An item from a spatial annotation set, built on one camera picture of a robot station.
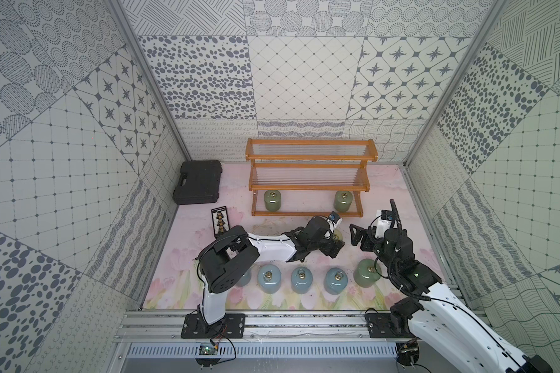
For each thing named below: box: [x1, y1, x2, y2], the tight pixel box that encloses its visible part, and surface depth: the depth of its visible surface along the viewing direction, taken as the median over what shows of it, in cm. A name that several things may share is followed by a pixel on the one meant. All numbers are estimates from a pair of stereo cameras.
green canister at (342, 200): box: [333, 190, 354, 213], surface depth 100 cm
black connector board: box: [210, 205, 231, 239], surface depth 100 cm
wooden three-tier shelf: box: [245, 137, 378, 218], surface depth 107 cm
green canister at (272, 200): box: [263, 189, 282, 213], surface depth 99 cm
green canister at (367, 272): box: [353, 258, 382, 289], surface depth 81 cm
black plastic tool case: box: [172, 160, 223, 206], surface depth 110 cm
